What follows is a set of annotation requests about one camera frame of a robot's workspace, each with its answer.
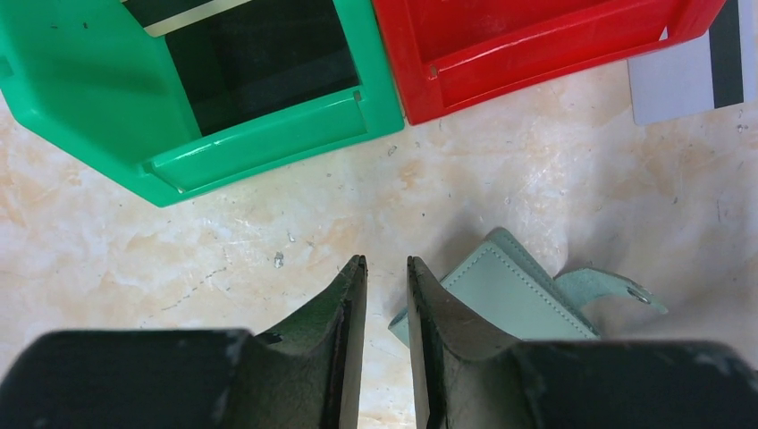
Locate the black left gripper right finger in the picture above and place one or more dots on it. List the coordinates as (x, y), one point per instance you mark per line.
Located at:
(467, 373)

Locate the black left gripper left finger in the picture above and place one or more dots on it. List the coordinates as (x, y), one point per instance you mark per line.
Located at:
(304, 372)

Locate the mint green card holder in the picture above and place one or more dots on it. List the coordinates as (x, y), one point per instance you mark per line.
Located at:
(503, 283)

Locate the black card in bin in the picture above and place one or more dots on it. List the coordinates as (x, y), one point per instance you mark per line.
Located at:
(250, 58)

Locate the white card black stripe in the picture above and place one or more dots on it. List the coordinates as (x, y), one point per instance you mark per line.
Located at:
(716, 70)

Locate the red plastic bin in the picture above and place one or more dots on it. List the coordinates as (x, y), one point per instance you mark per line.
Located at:
(449, 55)

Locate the green plastic bin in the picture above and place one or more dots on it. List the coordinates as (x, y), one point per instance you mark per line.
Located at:
(87, 77)

